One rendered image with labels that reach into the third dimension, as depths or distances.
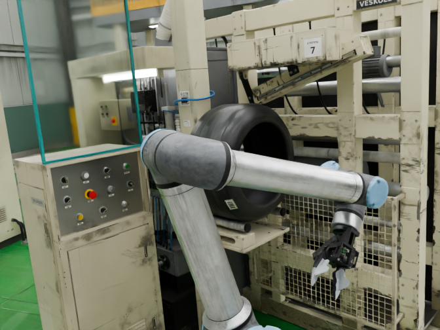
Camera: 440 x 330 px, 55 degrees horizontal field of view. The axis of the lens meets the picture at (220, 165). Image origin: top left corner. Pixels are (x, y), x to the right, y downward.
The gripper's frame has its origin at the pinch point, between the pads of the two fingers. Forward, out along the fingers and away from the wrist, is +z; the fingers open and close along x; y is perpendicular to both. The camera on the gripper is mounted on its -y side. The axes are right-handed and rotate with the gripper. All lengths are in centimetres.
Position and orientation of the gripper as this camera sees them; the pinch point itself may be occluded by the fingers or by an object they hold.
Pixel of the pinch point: (323, 289)
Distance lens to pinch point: 136.3
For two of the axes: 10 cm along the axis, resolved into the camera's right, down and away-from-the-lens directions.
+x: 8.0, 5.3, 2.7
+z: -3.9, 8.1, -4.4
